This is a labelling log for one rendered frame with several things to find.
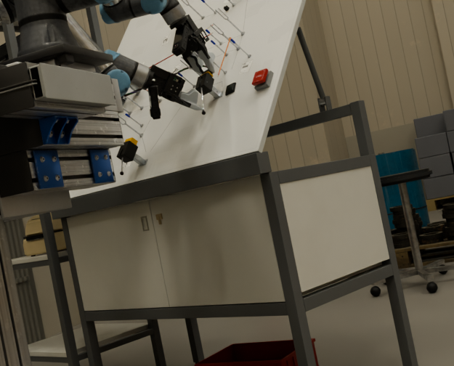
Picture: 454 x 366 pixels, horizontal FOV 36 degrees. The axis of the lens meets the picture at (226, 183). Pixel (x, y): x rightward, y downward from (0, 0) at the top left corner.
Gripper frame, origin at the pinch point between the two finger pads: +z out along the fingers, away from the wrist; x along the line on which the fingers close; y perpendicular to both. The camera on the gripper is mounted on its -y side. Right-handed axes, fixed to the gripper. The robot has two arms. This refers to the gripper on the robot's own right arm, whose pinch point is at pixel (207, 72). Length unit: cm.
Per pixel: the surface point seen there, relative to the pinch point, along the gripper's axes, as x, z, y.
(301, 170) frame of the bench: -24.3, 38.4, -19.5
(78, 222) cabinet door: 81, 26, -19
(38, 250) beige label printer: 115, 31, -19
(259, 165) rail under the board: -22.9, 26.4, -34.8
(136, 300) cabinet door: 58, 57, -38
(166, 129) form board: 25.1, 10.5, -5.8
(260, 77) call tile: -22.9, 7.9, -8.6
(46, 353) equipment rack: 125, 69, -42
